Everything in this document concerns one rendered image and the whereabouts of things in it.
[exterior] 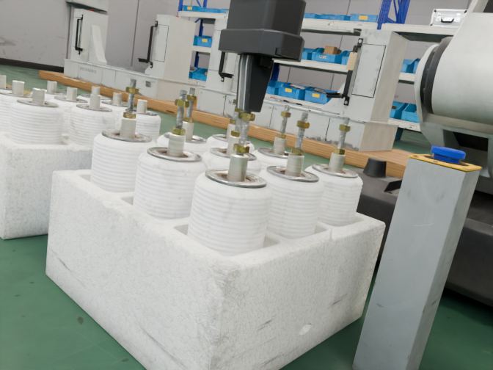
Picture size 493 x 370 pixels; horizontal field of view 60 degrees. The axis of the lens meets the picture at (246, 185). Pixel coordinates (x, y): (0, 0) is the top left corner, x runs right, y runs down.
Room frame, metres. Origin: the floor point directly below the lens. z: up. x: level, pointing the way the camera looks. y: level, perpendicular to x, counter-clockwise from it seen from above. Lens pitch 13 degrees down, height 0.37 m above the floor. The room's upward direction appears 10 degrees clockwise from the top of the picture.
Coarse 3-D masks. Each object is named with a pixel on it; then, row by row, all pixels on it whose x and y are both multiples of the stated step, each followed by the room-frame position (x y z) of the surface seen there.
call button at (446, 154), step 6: (432, 150) 0.54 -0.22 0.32; (438, 150) 0.53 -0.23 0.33; (444, 150) 0.52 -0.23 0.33; (450, 150) 0.52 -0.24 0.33; (456, 150) 0.53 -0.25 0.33; (438, 156) 0.53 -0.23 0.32; (444, 156) 0.53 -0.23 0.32; (450, 156) 0.52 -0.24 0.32; (456, 156) 0.52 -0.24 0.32; (462, 156) 0.52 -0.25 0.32; (456, 162) 0.53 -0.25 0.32
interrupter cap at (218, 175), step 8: (216, 168) 0.52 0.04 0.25; (224, 168) 0.53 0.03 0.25; (208, 176) 0.48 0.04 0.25; (216, 176) 0.48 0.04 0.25; (224, 176) 0.50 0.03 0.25; (248, 176) 0.52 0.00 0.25; (256, 176) 0.52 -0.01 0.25; (224, 184) 0.46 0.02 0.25; (232, 184) 0.46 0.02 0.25; (240, 184) 0.46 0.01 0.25; (248, 184) 0.47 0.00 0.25; (256, 184) 0.47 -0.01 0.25; (264, 184) 0.48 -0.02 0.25
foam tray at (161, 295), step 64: (64, 192) 0.61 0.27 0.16; (128, 192) 0.60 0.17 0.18; (64, 256) 0.60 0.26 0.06; (128, 256) 0.50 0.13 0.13; (192, 256) 0.42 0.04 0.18; (256, 256) 0.45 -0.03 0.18; (320, 256) 0.53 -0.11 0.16; (128, 320) 0.49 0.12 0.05; (192, 320) 0.42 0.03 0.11; (256, 320) 0.44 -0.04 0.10; (320, 320) 0.57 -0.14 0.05
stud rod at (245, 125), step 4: (248, 112) 0.49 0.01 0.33; (244, 120) 0.50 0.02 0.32; (244, 124) 0.50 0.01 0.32; (248, 124) 0.50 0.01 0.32; (244, 128) 0.50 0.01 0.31; (248, 128) 0.50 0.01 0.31; (240, 132) 0.50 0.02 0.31; (244, 132) 0.50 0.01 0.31; (240, 136) 0.50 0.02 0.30; (244, 136) 0.50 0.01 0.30; (240, 140) 0.50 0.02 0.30; (244, 140) 0.50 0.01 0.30; (240, 144) 0.50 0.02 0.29; (244, 144) 0.50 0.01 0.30; (236, 152) 0.50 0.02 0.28
